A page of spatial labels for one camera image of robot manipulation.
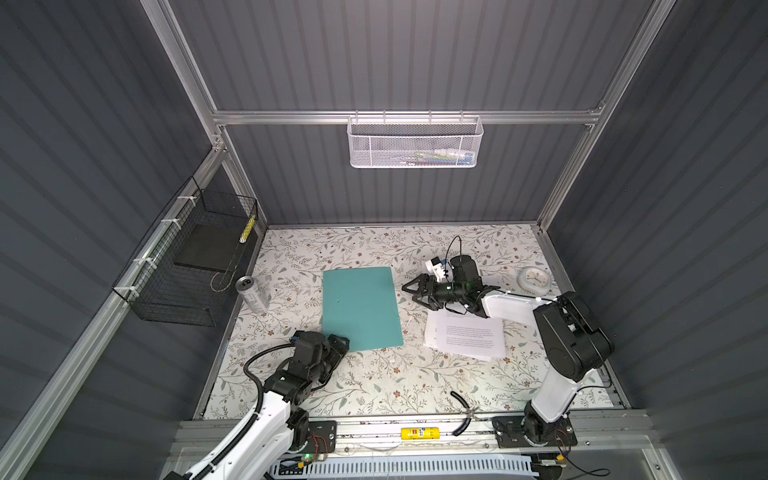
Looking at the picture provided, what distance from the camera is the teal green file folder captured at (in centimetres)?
91

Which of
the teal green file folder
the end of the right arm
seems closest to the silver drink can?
the teal green file folder

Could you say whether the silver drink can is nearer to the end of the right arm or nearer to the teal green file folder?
the teal green file folder
